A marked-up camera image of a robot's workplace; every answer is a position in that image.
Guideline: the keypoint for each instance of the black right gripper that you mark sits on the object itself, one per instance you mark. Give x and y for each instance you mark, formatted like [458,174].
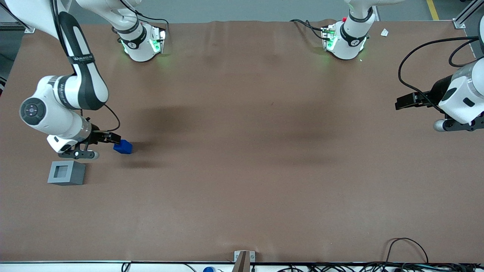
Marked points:
[96,136]

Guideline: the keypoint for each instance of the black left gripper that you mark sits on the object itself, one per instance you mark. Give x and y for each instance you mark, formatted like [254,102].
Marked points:
[437,91]

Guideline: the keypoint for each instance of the blue block part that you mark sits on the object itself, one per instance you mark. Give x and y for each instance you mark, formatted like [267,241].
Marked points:
[124,147]

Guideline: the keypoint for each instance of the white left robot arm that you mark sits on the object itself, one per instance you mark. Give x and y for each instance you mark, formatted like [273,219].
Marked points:
[463,94]

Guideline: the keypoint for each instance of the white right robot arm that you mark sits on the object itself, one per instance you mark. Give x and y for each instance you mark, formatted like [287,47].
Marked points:
[49,109]

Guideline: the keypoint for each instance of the gray square base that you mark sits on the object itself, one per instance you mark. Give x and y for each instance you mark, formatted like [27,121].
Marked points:
[75,173]

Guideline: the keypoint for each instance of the white paper scrap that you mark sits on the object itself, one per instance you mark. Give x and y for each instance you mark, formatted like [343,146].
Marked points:
[384,32]

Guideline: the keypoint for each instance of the brown table mat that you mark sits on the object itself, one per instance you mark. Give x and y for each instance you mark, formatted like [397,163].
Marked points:
[242,151]

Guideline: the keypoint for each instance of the blue round cap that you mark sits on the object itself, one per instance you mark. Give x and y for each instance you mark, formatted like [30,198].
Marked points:
[208,269]

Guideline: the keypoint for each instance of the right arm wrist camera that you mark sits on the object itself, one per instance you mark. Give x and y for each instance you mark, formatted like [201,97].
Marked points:
[90,155]

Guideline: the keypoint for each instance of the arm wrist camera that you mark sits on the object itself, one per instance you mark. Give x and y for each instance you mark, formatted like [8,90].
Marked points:
[90,155]
[439,125]

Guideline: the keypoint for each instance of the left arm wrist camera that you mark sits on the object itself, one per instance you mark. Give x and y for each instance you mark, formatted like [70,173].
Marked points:
[439,125]

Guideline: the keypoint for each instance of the aluminium frame profile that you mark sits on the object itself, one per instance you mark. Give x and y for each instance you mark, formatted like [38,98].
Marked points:
[29,29]
[463,17]

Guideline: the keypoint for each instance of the metal table bracket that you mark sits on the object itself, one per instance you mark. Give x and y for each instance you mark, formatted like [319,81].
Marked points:
[237,256]

